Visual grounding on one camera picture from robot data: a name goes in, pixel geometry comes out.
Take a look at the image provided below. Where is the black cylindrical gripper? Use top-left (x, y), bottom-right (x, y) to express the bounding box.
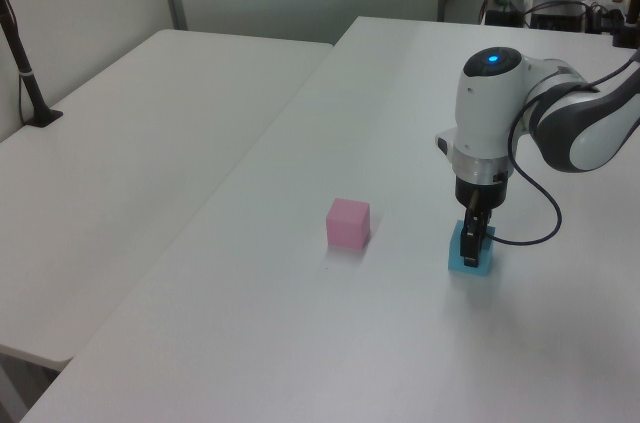
top-left (451, 148), bottom-right (513, 270)

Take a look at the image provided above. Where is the blue cube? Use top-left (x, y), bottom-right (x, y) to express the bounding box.
top-left (447, 221), bottom-right (498, 278)

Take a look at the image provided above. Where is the pink cube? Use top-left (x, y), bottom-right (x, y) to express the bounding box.
top-left (324, 196), bottom-right (372, 249)

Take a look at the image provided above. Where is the small black box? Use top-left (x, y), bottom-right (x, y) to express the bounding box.
top-left (484, 7), bottom-right (522, 27)

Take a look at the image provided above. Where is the black electronics box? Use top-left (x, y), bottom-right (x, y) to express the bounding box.
top-left (528, 0), bottom-right (590, 33)

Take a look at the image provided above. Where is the black clamp stand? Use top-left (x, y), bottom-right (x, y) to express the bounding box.
top-left (610, 0), bottom-right (640, 50)

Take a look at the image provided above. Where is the white side table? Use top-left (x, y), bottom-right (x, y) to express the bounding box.
top-left (0, 28), bottom-right (335, 372)

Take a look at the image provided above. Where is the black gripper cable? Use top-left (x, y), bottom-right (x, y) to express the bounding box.
top-left (491, 82), bottom-right (601, 247)

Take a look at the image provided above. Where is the black pole camera stand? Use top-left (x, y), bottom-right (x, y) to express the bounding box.
top-left (0, 0), bottom-right (65, 130)

